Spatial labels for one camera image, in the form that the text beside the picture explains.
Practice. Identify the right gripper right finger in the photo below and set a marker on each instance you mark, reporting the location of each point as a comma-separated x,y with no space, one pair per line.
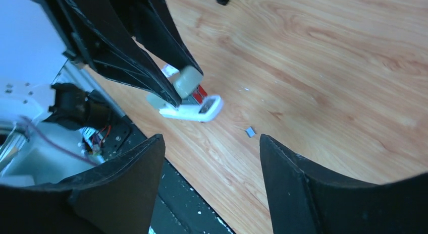
306,197

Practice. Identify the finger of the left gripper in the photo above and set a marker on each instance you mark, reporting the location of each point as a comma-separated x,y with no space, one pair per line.
100,33
155,29

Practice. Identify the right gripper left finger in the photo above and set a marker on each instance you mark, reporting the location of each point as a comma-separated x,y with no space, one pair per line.
117,196

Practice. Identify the grey white stapler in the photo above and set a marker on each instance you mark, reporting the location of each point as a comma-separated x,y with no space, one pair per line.
185,83

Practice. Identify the small staple strip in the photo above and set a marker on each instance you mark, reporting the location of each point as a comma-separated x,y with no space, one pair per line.
250,132

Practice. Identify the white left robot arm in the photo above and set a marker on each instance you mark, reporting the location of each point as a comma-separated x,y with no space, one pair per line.
31,52

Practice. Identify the white red staple box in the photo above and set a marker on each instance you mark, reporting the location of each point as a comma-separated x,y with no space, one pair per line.
169,70

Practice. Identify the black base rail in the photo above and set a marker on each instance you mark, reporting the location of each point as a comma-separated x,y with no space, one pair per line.
178,206

